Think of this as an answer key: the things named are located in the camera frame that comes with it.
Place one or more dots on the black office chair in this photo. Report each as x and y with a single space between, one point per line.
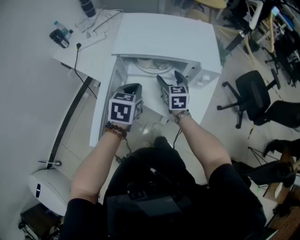
267 174
253 93

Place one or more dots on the clear plastic water bottle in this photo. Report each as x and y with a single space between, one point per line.
62 29

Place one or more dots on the round wooden table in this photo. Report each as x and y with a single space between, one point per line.
211 4

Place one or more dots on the small black-capped bottle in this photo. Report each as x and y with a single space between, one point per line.
70 31

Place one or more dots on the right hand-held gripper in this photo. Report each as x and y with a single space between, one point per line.
179 98

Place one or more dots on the white microwave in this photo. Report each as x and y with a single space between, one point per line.
164 35

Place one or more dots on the tall black bottle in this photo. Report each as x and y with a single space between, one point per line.
87 8

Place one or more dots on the black floor box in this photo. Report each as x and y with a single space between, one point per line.
37 221

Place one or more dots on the person's black clothing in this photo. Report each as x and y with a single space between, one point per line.
168 187

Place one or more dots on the green potted plant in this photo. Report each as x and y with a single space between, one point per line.
222 52

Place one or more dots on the white power strip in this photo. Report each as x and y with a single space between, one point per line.
93 41

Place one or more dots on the white chair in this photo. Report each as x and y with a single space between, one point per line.
256 14

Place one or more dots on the person's left forearm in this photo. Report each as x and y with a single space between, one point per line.
93 168

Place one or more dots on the silver wristwatch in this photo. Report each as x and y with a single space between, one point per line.
182 116

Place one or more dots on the brown wooden table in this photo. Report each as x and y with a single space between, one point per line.
284 187

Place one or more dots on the black chest pack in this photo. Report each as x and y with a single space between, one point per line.
150 206

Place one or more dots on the white round air purifier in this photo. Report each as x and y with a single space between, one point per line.
50 191

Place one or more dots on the black flask with label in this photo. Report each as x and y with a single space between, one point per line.
58 38

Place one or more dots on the person's right forearm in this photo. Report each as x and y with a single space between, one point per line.
204 145

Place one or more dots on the black tripod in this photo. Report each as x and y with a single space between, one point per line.
260 154

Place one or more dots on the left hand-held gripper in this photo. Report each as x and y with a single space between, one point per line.
120 110

